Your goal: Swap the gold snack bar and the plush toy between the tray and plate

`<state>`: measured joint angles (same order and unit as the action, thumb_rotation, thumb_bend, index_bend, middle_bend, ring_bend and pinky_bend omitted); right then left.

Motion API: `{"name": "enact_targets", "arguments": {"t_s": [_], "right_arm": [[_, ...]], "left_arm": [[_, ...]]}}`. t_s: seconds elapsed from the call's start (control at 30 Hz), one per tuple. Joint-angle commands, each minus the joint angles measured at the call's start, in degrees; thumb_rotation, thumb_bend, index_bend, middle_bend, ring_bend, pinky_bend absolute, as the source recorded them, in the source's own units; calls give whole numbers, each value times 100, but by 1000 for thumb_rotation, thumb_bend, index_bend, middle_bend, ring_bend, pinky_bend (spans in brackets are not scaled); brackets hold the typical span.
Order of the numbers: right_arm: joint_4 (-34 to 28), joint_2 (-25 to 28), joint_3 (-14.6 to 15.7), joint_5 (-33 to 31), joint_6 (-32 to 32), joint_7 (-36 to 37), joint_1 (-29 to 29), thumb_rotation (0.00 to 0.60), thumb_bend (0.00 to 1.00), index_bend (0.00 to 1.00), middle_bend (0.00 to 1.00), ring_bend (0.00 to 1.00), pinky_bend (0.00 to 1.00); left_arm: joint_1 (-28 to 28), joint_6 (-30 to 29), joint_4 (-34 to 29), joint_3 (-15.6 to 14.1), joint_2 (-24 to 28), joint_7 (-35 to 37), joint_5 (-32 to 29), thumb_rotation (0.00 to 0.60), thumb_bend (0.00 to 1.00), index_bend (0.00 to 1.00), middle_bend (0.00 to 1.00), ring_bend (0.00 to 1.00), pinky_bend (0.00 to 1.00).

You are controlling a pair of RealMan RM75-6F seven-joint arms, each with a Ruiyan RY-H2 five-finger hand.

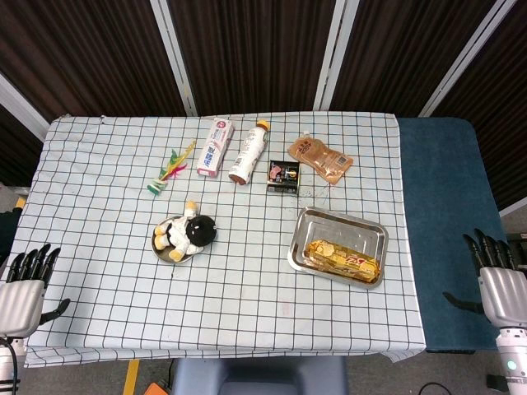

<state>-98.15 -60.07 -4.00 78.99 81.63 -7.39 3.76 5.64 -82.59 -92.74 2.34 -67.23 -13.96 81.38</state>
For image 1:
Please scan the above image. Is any white partition post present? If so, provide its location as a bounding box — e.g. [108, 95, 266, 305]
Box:
[419, 0, 518, 118]
[498, 200, 527, 218]
[0, 72, 50, 143]
[150, 0, 198, 117]
[315, 0, 359, 111]

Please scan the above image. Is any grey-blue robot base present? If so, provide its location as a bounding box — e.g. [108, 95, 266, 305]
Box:
[170, 356, 349, 395]

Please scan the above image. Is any round metal plate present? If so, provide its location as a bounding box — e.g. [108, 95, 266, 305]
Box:
[151, 216, 203, 267]

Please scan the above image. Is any pink white toothpaste box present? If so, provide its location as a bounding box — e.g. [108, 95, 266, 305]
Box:
[195, 117, 236, 179]

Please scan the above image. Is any white black checked tablecloth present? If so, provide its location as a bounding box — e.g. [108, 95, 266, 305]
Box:
[7, 111, 427, 369]

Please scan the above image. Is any dark brown partition panel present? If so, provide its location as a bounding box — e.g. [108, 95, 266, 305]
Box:
[168, 0, 338, 116]
[0, 105, 44, 188]
[430, 0, 527, 211]
[0, 0, 189, 120]
[329, 0, 501, 119]

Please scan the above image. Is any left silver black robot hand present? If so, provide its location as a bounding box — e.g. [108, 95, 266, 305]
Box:
[0, 243, 71, 337]

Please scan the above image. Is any black floor cable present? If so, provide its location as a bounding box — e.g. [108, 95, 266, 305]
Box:
[411, 381, 454, 395]

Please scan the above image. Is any blue felt table cover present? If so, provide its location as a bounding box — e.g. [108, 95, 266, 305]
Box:
[397, 117, 511, 354]

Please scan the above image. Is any black-headed white plush doll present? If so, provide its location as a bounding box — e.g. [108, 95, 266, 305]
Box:
[152, 200, 217, 263]

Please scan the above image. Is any colourful feather shuttlecock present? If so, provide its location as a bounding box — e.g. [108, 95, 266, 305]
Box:
[147, 139, 198, 195]

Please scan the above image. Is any gold foil snack pack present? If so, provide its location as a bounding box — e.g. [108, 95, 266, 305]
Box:
[304, 239, 380, 285]

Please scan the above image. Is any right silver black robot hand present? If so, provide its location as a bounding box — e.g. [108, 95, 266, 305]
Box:
[442, 228, 527, 328]

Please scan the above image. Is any small black printed box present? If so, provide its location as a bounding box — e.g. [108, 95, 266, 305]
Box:
[266, 159, 301, 195]

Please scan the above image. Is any white bottle orange cap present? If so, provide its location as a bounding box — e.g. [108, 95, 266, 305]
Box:
[228, 118, 272, 185]

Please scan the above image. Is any brown spout pouch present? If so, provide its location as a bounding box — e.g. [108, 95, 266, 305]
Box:
[287, 130, 354, 186]

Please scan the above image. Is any rectangular metal tray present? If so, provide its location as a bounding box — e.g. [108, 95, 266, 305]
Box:
[287, 206, 390, 291]

